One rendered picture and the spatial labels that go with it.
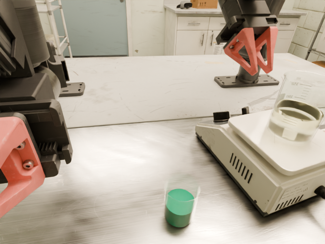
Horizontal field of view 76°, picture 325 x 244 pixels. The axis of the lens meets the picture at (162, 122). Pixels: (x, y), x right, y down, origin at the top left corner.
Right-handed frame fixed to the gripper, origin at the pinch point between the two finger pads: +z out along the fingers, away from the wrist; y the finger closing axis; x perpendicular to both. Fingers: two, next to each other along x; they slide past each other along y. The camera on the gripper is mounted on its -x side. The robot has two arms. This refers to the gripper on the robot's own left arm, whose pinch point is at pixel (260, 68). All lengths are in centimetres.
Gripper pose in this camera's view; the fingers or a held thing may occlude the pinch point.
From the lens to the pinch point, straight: 43.9
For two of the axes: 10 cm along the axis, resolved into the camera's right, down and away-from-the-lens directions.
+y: 9.4, -1.7, 3.0
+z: 2.4, 9.5, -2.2
